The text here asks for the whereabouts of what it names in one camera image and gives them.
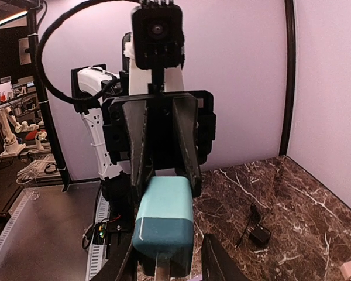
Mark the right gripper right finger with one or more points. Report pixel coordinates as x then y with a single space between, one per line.
216 262

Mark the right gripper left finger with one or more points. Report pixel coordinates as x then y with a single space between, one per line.
121 265

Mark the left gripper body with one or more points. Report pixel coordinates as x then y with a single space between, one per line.
162 150

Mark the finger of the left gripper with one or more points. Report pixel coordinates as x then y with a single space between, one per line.
185 112
135 113

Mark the small teal plug adapter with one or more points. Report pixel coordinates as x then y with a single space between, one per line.
164 226

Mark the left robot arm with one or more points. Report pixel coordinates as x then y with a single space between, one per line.
90 87

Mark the black plug adapter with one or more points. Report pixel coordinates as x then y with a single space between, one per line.
256 232

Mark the pink charger cube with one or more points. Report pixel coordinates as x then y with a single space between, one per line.
345 270

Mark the white slotted cable duct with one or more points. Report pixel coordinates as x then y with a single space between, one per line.
53 239

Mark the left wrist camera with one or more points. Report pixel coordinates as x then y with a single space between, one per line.
155 51

